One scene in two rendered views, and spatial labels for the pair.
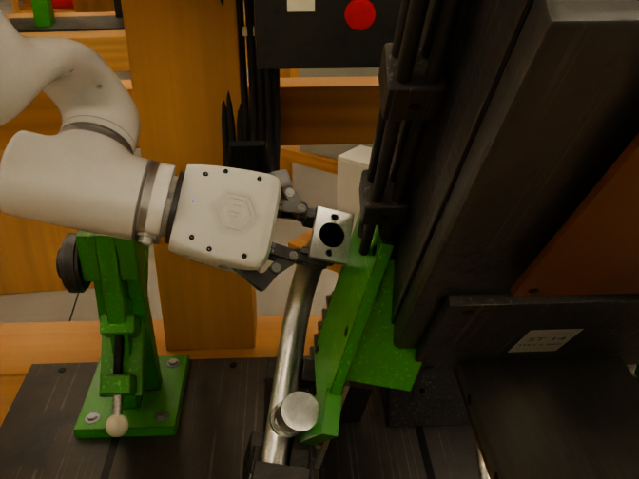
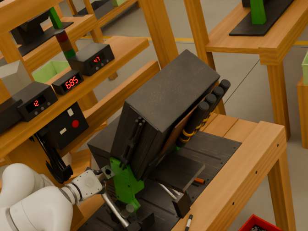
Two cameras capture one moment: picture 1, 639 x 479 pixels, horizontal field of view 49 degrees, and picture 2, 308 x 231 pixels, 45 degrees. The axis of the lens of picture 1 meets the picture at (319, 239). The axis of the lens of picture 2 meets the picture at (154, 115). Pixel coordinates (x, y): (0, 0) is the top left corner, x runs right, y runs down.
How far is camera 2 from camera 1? 98 cm
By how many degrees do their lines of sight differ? 30
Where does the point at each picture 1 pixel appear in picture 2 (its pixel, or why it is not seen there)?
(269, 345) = (86, 213)
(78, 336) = not seen: outside the picture
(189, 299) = not seen: hidden behind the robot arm
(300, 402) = (128, 206)
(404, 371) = (141, 184)
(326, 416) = (136, 204)
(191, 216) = (83, 190)
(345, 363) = (133, 191)
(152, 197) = (75, 192)
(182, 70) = (32, 163)
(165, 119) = not seen: hidden behind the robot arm
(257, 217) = (93, 179)
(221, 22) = (35, 145)
